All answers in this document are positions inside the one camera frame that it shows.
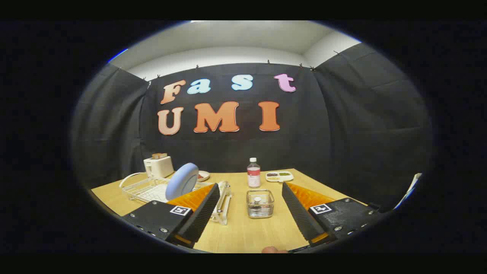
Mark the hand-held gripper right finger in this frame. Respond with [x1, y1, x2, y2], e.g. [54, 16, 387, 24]
[282, 182, 381, 247]

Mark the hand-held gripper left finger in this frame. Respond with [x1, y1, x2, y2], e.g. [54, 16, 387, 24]
[122, 183, 221, 249]

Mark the metal wire basket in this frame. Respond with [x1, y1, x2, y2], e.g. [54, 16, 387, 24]
[246, 189, 275, 219]

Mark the blue plate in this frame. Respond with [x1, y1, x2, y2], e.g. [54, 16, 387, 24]
[166, 163, 199, 201]

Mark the white wire dish rack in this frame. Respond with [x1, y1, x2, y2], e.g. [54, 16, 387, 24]
[119, 172, 232, 226]

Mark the white divided dish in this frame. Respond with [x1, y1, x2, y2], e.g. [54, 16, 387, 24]
[266, 171, 294, 183]

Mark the clear bottle with red label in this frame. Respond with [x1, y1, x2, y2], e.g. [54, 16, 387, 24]
[247, 158, 261, 189]

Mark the white toaster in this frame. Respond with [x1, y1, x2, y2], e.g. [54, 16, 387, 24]
[143, 155, 175, 178]

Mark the black backdrop cloth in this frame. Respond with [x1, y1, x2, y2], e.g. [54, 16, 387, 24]
[72, 43, 433, 213]

